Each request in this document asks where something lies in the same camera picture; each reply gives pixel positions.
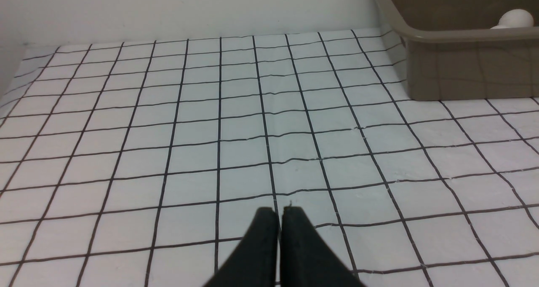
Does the white black grid tablecloth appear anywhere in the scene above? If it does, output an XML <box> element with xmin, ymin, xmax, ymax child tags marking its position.
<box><xmin>0</xmin><ymin>29</ymin><xmax>539</xmax><ymax>287</ymax></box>

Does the white ping-pong ball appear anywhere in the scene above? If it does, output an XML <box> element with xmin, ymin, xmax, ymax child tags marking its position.
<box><xmin>491</xmin><ymin>9</ymin><xmax>534</xmax><ymax>30</ymax></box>

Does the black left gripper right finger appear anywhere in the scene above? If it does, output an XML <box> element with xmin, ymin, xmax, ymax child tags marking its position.
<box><xmin>280</xmin><ymin>207</ymin><xmax>365</xmax><ymax>287</ymax></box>

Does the olive green plastic bin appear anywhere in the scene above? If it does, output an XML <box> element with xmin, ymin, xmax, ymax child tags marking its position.
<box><xmin>374</xmin><ymin>0</ymin><xmax>539</xmax><ymax>101</ymax></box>

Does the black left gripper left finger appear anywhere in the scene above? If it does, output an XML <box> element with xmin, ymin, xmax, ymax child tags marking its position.
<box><xmin>205</xmin><ymin>207</ymin><xmax>279</xmax><ymax>287</ymax></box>

